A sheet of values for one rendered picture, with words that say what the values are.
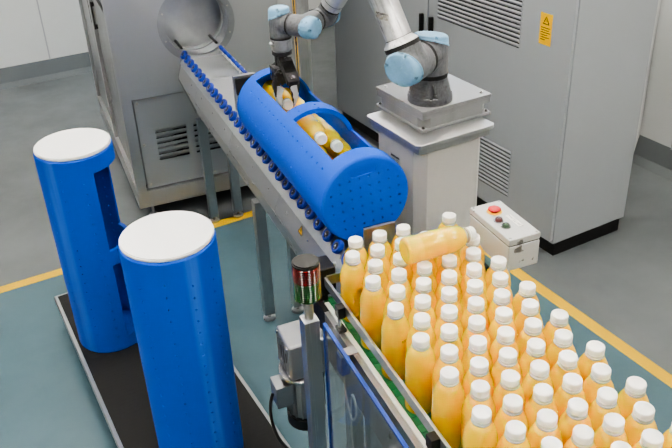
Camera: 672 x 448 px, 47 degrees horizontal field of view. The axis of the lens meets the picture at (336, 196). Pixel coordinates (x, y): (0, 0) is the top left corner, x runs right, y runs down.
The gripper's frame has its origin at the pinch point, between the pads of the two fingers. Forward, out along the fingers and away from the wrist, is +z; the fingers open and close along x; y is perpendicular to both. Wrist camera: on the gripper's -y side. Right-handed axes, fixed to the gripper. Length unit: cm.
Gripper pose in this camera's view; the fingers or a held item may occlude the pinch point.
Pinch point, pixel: (287, 104)
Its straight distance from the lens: 283.7
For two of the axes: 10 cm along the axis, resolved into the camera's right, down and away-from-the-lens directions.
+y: -3.9, -4.3, 8.2
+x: -9.2, 2.2, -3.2
